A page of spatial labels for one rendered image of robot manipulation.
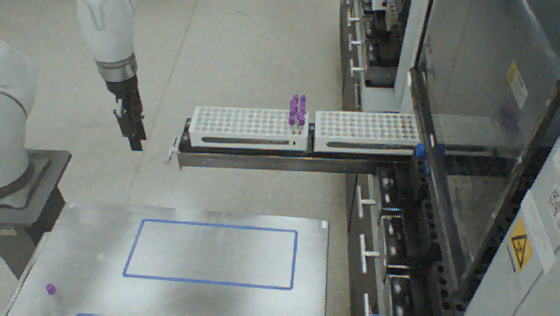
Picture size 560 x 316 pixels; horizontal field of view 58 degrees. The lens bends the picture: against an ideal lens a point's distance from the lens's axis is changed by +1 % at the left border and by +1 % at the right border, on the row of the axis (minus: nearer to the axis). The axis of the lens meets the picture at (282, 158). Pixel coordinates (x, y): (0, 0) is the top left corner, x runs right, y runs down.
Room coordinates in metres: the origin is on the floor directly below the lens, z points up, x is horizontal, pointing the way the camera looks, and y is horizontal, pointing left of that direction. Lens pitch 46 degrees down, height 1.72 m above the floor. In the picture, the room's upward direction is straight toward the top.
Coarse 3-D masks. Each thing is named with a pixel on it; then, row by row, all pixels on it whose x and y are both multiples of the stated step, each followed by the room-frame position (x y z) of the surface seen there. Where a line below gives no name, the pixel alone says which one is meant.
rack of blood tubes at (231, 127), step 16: (208, 112) 1.00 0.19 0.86; (224, 112) 1.00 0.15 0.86; (240, 112) 1.00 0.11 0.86; (256, 112) 1.01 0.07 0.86; (272, 112) 1.01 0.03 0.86; (288, 112) 1.00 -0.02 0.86; (192, 128) 0.94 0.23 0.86; (208, 128) 0.94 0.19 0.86; (224, 128) 0.94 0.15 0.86; (240, 128) 0.94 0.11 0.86; (256, 128) 0.94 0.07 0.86; (272, 128) 0.94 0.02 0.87; (288, 128) 0.94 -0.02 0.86; (304, 128) 0.94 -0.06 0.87; (192, 144) 0.92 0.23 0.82; (208, 144) 0.92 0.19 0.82; (224, 144) 0.92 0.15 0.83; (240, 144) 0.92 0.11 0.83; (256, 144) 0.94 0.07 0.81; (272, 144) 0.92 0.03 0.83; (288, 144) 0.92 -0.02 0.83; (304, 144) 0.91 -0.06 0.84
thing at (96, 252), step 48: (48, 240) 0.63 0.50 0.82; (96, 240) 0.63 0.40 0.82; (144, 240) 0.63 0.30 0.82; (192, 240) 0.63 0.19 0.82; (240, 240) 0.63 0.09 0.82; (288, 240) 0.63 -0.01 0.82; (96, 288) 0.52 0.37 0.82; (144, 288) 0.52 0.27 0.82; (192, 288) 0.52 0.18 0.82; (240, 288) 0.52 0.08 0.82; (288, 288) 0.51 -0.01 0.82
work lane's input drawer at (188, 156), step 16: (192, 160) 0.91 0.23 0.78; (208, 160) 0.90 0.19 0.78; (224, 160) 0.90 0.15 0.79; (240, 160) 0.90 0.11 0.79; (256, 160) 0.90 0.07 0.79; (272, 160) 0.89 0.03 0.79; (288, 160) 0.89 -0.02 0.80; (304, 160) 0.89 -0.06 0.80; (320, 160) 0.89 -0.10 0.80; (336, 160) 0.88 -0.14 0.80; (352, 160) 0.88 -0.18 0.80; (368, 160) 0.88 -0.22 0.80; (384, 160) 0.88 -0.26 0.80; (400, 160) 0.88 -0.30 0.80
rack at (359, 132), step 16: (320, 112) 1.00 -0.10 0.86; (336, 112) 1.00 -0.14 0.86; (352, 112) 1.00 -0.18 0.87; (368, 112) 1.00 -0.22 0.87; (320, 128) 0.94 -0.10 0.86; (336, 128) 0.94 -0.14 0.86; (352, 128) 0.94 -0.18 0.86; (368, 128) 0.94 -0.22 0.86; (384, 128) 0.94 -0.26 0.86; (400, 128) 0.94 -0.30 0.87; (416, 128) 0.94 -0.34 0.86; (320, 144) 0.90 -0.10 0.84; (336, 144) 0.94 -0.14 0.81; (352, 144) 0.94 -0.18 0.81; (368, 144) 0.94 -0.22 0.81; (384, 144) 0.92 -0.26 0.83; (400, 144) 0.92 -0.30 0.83; (416, 144) 0.89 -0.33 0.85
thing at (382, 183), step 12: (384, 168) 0.84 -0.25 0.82; (384, 180) 0.80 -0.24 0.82; (360, 192) 0.82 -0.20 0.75; (384, 192) 0.77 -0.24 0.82; (396, 192) 0.78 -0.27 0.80; (360, 204) 0.78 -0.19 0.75; (372, 204) 0.79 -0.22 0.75; (384, 204) 0.74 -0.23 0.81; (396, 204) 0.73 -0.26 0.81; (360, 216) 0.75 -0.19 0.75
